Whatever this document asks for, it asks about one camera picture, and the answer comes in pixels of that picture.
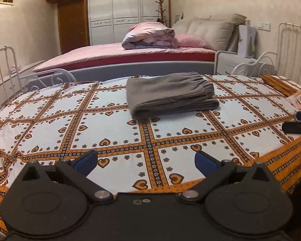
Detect brown wooden door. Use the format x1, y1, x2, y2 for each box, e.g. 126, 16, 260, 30
57, 0, 89, 55

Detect orange patterned pillow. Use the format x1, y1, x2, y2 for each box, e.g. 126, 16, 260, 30
259, 75, 301, 97

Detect white dresser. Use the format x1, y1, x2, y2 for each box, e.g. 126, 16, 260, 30
0, 60, 45, 113

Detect pink pillow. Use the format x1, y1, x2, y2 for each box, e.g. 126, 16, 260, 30
172, 34, 208, 49

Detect beige tufted headboard cushion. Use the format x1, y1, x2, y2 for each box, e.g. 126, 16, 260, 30
187, 14, 247, 52
171, 17, 211, 36

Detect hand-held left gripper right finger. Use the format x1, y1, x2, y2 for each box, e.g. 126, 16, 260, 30
180, 151, 271, 203

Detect grey pants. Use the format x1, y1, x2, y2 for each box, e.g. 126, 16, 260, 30
126, 72, 220, 119

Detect orange heart patterned bedsheet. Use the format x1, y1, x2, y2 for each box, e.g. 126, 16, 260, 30
0, 74, 301, 234

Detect white wardrobe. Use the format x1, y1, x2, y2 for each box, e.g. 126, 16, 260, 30
86, 0, 170, 46

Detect tall white box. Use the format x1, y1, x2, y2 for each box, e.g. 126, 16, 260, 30
238, 25, 258, 59

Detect folded pink quilt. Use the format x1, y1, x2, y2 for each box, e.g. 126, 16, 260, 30
122, 22, 176, 50

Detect white wall switch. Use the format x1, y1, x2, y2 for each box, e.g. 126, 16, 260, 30
256, 22, 271, 32

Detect wooden coat rack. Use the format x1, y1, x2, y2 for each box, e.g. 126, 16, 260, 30
155, 0, 169, 27

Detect white nightstand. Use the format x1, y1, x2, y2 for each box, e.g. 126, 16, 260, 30
214, 51, 257, 76

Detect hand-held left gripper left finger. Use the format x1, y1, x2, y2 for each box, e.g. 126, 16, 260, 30
21, 150, 114, 203

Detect large bed with pink sheet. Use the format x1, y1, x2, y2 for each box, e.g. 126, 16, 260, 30
31, 41, 216, 81

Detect white metal bed frame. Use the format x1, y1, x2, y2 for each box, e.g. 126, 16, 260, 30
0, 22, 301, 116

